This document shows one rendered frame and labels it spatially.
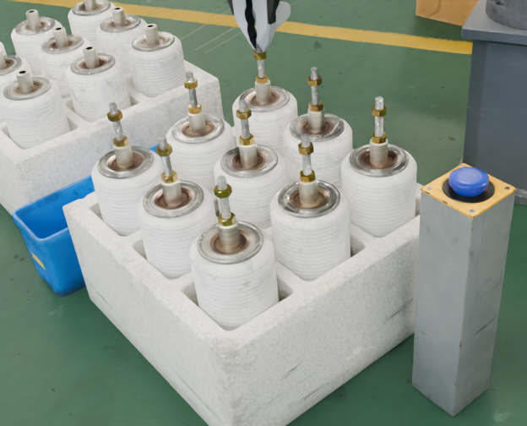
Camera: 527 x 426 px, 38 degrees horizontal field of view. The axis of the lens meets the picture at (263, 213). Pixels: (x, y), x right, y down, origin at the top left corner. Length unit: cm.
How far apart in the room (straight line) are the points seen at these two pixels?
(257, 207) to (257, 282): 16
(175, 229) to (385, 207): 26
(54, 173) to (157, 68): 25
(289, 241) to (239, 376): 17
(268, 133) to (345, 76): 66
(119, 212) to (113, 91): 33
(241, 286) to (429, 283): 21
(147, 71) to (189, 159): 33
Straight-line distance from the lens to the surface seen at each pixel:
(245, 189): 96
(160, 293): 92
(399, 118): 157
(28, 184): 126
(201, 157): 105
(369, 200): 96
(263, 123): 110
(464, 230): 80
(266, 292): 87
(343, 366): 100
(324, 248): 90
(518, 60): 123
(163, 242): 93
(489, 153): 132
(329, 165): 103
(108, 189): 101
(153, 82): 135
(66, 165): 128
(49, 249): 117
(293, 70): 178
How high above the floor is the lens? 79
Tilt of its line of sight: 37 degrees down
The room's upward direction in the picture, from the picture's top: 6 degrees counter-clockwise
